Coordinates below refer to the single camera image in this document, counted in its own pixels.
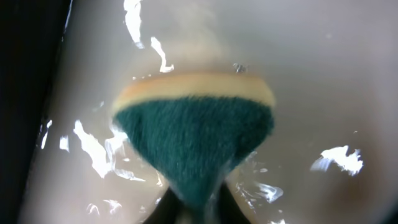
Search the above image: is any black water basin tray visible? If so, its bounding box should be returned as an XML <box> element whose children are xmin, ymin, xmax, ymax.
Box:
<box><xmin>0</xmin><ymin>0</ymin><xmax>398</xmax><ymax>224</ymax></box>

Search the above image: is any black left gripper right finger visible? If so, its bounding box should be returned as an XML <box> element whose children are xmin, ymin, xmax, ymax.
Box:
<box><xmin>217</xmin><ymin>183</ymin><xmax>251</xmax><ymax>224</ymax></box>

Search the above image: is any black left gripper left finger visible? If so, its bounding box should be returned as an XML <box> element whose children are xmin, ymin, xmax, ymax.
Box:
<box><xmin>143</xmin><ymin>188</ymin><xmax>183</xmax><ymax>224</ymax></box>

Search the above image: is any green yellow sponge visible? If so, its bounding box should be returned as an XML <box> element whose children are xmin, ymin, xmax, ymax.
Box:
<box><xmin>113</xmin><ymin>73</ymin><xmax>275</xmax><ymax>210</ymax></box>

